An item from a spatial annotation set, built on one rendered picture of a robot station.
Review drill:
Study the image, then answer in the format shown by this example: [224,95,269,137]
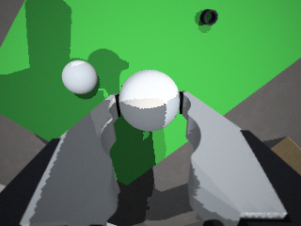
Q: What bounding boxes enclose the green rectangular mat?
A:
[0,0,301,185]

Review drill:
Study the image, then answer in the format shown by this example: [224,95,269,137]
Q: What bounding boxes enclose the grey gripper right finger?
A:
[180,90,301,226]

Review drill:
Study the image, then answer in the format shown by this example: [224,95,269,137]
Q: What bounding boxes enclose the white ball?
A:
[119,70,181,132]
[62,60,98,94]

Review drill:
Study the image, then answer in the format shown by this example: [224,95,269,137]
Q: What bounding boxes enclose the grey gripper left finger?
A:
[0,93,120,226]

